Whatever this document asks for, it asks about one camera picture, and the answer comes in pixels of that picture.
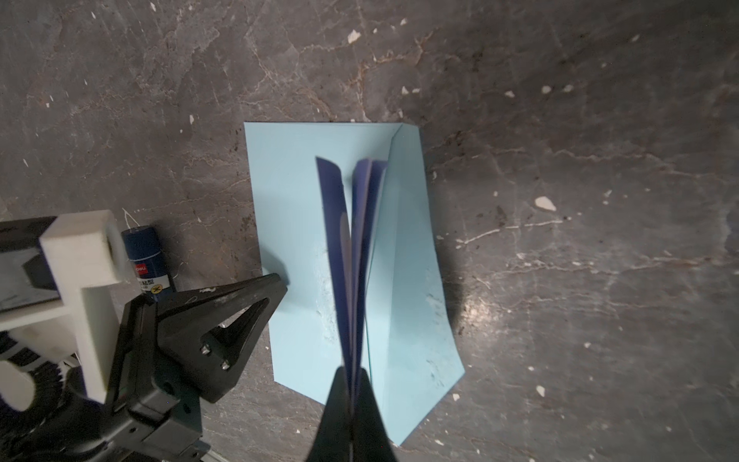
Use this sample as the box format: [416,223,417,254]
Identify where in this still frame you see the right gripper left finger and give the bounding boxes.
[306,367,352,462]

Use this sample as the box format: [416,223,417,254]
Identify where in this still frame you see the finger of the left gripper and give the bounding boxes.
[156,273,287,403]

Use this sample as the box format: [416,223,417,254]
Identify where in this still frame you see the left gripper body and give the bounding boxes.
[1,296,210,461]

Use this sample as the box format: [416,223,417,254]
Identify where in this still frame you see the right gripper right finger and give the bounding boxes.
[350,369,398,462]

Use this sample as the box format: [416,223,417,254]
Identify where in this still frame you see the glue stick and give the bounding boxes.
[121,225,176,302]

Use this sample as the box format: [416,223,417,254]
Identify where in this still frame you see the white letter paper blue border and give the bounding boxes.
[316,158,387,402]

